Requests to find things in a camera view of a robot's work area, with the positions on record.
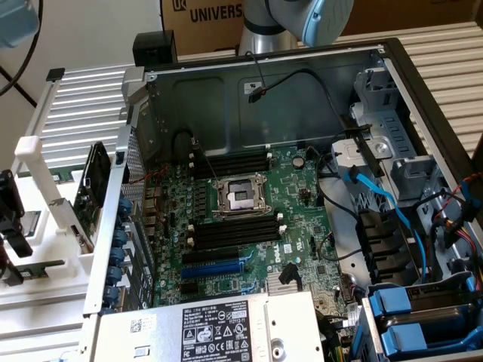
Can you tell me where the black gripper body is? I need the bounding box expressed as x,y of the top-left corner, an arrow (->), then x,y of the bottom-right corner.
0,169 -> 26,239

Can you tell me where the green RAM stick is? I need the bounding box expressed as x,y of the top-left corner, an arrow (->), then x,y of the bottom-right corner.
48,170 -> 88,183
18,266 -> 51,281

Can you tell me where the black RAM slot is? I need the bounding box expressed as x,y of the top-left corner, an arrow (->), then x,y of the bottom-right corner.
192,221 -> 285,235
199,157 -> 271,168
192,167 -> 270,179
195,214 -> 285,229
187,235 -> 283,251
195,162 -> 270,173
203,152 -> 271,163
189,228 -> 285,243

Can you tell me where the white parts rack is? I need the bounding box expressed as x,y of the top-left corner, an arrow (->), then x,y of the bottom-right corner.
0,136 -> 100,299

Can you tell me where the black graphics card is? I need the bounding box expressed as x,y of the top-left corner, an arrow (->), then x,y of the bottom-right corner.
72,140 -> 112,251

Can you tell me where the long black expansion slot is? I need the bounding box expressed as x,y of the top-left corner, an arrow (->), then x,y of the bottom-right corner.
181,250 -> 242,265

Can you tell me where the blue expansion slot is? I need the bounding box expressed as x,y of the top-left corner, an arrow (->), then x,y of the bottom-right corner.
180,262 -> 243,281

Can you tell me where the thin metal locking lever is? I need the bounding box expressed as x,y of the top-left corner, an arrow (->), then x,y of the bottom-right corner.
190,138 -> 221,186

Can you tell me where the grey power supply with labels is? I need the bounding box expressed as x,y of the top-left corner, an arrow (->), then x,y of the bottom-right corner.
89,293 -> 325,362

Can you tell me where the small black box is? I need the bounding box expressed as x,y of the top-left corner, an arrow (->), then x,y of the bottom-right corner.
133,30 -> 179,66

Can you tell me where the metal CPU socket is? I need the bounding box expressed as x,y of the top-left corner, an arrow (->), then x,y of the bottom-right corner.
211,172 -> 269,220

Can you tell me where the printed Universal Robots cardboard box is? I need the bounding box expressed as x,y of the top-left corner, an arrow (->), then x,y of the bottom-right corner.
159,0 -> 245,57

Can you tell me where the silver chipset heat sink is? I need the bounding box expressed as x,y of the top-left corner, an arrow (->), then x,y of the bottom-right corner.
266,278 -> 309,300

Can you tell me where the green Dell motherboard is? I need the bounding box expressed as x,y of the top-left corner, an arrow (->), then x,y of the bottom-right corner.
145,146 -> 363,325

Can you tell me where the open grey PC case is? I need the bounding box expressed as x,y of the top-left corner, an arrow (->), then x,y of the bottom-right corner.
82,36 -> 483,362

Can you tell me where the grey metal disk bay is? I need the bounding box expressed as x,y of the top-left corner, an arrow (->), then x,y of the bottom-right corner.
331,69 -> 448,203

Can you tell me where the blue disk bay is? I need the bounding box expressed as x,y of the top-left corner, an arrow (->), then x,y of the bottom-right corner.
356,277 -> 483,362

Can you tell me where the plain brown cardboard box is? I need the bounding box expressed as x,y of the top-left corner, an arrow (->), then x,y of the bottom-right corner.
337,0 -> 483,38

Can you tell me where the thick black cable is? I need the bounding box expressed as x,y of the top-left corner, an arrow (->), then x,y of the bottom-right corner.
0,0 -> 43,109

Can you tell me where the thin red wire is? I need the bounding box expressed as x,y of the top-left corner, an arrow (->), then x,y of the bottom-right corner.
127,168 -> 169,227

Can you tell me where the black wire with plug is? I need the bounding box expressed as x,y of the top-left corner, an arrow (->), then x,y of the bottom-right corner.
245,51 -> 343,116

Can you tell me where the blue flat SATA wire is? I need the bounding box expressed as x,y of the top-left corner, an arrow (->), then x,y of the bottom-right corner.
345,165 -> 431,282

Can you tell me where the coloured power wire bundle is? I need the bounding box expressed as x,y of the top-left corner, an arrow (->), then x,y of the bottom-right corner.
413,175 -> 483,272

